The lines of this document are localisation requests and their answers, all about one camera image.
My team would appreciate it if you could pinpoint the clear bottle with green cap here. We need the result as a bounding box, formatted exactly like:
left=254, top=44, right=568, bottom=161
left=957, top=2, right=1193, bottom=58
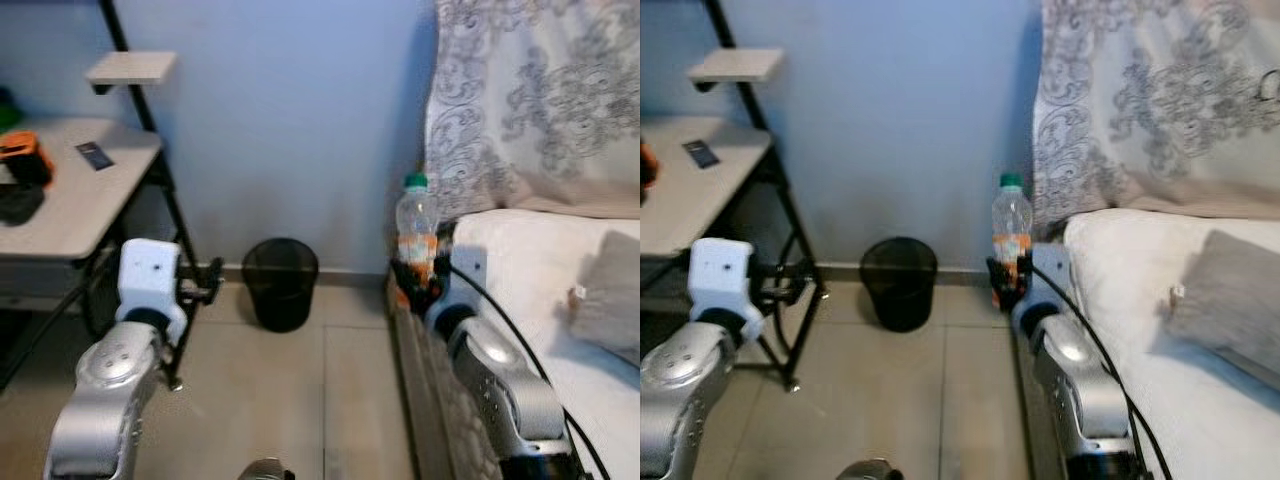
left=991, top=173, right=1035, bottom=291
left=396, top=173, right=441, bottom=291

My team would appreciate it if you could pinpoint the black mesh waste bin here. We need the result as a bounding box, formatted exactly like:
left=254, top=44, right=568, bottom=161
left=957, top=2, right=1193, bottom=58
left=859, top=236, right=940, bottom=334
left=241, top=237, right=320, bottom=334

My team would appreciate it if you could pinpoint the white mattress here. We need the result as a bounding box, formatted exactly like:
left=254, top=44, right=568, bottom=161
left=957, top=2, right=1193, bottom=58
left=440, top=208, right=641, bottom=480
left=1040, top=207, right=1280, bottom=480

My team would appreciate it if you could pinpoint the grey patterned bed base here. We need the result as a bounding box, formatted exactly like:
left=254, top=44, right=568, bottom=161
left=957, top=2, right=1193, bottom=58
left=387, top=280, right=503, bottom=480
left=1013, top=315, right=1063, bottom=480

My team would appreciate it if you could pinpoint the small black card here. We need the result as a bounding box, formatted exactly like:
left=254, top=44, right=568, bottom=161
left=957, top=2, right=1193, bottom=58
left=75, top=141, right=116, bottom=172
left=682, top=139, right=722, bottom=170

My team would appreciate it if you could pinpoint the grey pillow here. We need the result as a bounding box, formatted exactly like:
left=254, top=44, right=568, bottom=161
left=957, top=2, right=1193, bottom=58
left=568, top=231, right=641, bottom=367
left=1163, top=229, right=1280, bottom=377

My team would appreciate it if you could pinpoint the flat black object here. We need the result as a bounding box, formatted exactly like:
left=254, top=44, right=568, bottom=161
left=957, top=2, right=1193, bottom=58
left=0, top=184, right=47, bottom=227

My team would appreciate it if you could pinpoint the silver robot leg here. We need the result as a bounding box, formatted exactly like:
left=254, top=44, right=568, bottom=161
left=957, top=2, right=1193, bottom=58
left=237, top=457, right=297, bottom=480
left=837, top=457, right=907, bottom=480

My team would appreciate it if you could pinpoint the grey paisley print cloth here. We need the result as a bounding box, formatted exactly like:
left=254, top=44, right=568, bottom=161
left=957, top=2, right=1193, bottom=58
left=1031, top=0, right=1280, bottom=237
left=424, top=0, right=641, bottom=222

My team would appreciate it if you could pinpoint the small grey shelf board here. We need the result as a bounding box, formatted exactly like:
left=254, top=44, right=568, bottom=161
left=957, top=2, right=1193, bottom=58
left=85, top=51, right=179, bottom=97
left=686, top=47, right=787, bottom=94

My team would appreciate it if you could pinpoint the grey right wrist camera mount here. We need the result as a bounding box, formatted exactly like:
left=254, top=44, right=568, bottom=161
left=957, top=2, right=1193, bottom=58
left=1020, top=244, right=1071, bottom=309
left=438, top=247, right=489, bottom=313

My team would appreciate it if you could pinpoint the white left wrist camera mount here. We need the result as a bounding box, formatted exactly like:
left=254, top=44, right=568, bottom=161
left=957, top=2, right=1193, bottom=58
left=689, top=237, right=767, bottom=323
left=117, top=239, right=188, bottom=341

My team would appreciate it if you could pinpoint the grey desk with black frame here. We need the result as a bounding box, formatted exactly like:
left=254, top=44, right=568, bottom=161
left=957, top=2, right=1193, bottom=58
left=0, top=117, right=198, bottom=393
left=640, top=117, right=828, bottom=393

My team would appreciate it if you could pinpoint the black metal shelf post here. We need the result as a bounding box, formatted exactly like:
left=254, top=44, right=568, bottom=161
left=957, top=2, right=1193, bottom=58
left=98, top=0, right=161, bottom=133
left=703, top=0, right=773, bottom=133

